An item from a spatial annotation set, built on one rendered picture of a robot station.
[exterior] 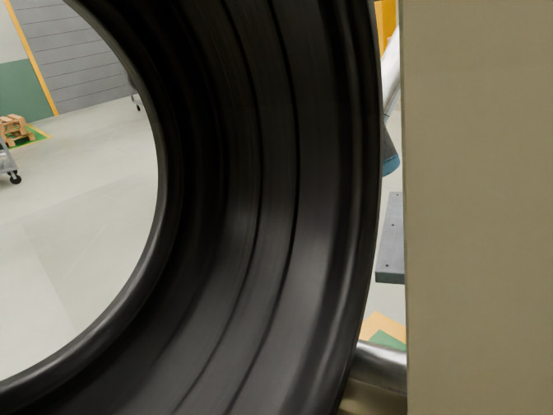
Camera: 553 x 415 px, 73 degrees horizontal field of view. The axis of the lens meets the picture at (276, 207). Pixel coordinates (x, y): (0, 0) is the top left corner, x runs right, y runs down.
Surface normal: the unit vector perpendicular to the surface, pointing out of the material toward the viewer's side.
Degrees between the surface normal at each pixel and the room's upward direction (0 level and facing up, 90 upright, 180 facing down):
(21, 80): 90
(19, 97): 90
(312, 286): 40
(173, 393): 2
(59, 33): 90
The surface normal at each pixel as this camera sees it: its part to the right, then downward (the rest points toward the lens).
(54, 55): 0.64, 0.25
